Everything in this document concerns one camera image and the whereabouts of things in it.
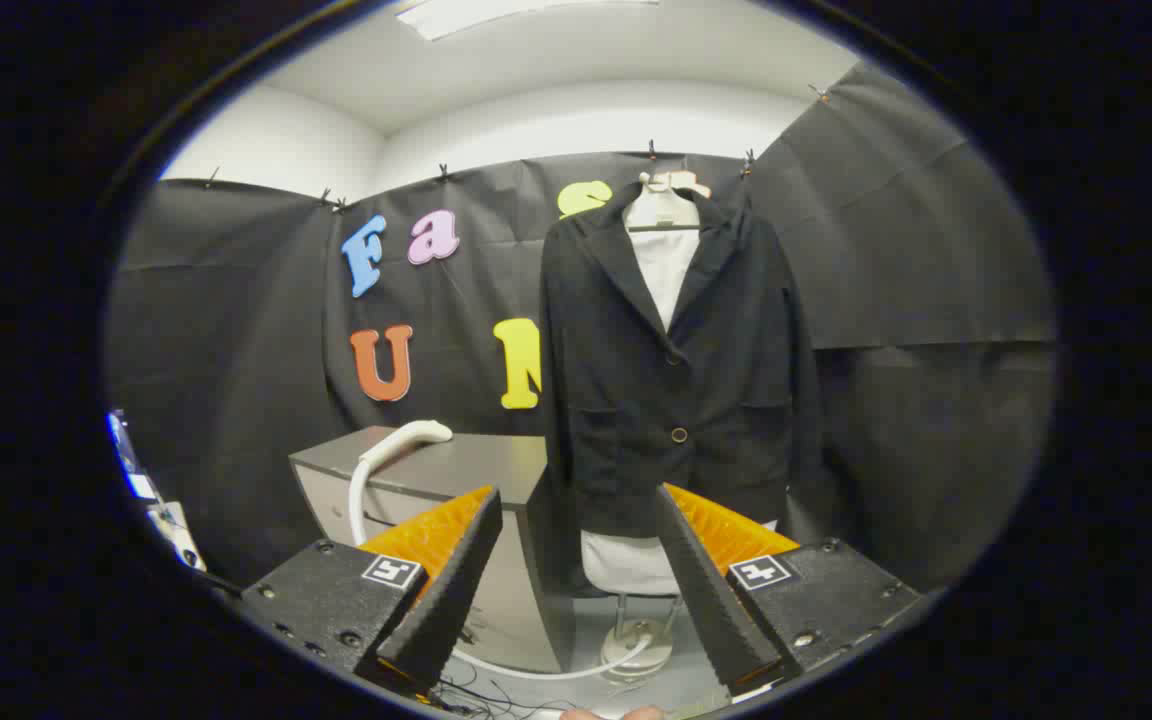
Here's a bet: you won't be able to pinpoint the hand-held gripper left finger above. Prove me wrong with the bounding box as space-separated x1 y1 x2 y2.
236 485 504 701

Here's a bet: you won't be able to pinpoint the black jacket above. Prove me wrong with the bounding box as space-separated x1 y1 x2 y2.
539 180 827 541

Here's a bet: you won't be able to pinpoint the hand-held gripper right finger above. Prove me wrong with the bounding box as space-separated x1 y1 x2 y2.
654 483 937 699

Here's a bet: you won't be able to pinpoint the ceiling light panel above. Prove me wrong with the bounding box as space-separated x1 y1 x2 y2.
396 0 657 41

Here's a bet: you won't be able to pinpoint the row of black cloth clips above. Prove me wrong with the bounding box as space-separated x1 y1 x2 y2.
204 85 832 213

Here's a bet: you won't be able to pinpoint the white mannequin torso on stand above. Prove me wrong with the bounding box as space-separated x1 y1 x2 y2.
579 170 713 683

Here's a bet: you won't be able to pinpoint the black backdrop cloth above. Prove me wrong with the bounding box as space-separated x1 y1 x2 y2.
106 62 1057 591

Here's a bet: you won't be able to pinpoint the grey cabinet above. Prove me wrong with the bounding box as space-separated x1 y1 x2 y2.
288 425 577 673

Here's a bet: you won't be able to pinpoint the black floor cables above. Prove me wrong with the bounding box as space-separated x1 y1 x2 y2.
431 675 587 719

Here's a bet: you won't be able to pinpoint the white and blue object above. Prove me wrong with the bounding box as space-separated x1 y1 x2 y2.
108 408 205 573

